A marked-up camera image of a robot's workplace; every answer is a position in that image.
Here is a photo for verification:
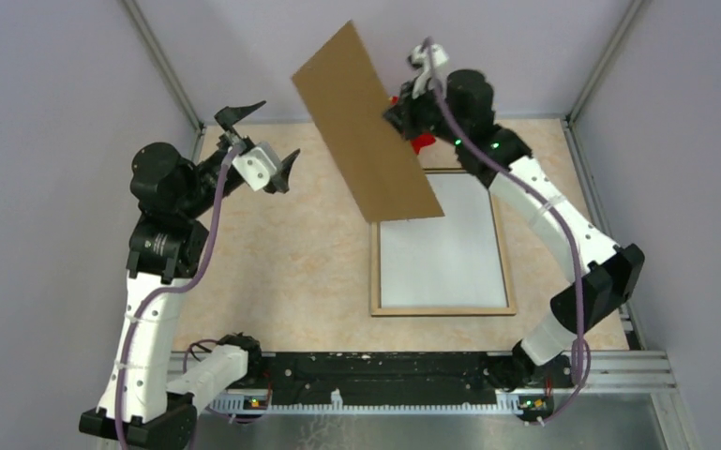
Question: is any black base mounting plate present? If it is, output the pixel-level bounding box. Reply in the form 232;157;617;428
204;351;576;408

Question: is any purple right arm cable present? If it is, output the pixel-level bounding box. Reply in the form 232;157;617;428
420;37;593;427

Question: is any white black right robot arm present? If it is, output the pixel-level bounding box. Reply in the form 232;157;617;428
383;69;645;391

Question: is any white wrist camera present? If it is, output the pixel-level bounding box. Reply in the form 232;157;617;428
407;37;449;99
236;142;281;191

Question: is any aluminium front rail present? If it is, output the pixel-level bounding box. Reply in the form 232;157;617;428
111;351;678;416

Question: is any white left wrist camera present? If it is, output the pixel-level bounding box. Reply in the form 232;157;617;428
236;142;281;191

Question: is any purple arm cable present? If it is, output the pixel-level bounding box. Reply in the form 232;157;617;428
420;37;593;427
113;143;273;450

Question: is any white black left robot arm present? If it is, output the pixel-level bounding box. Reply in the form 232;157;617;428
79;105;296;449

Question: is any landscape photo print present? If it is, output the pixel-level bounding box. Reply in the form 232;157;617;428
377;172;510;310

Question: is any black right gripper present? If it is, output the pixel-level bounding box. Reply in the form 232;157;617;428
382;76;466;149

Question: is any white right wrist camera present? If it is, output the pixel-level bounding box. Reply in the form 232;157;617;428
407;37;449;99

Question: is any crumpled red cloth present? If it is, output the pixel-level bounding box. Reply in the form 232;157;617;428
389;96;436;156

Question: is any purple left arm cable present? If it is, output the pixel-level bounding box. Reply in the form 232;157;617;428
113;143;273;450

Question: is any light wooden picture frame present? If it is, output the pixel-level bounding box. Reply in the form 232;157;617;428
368;167;518;319

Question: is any brown backing board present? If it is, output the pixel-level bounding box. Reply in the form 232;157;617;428
292;22;443;223

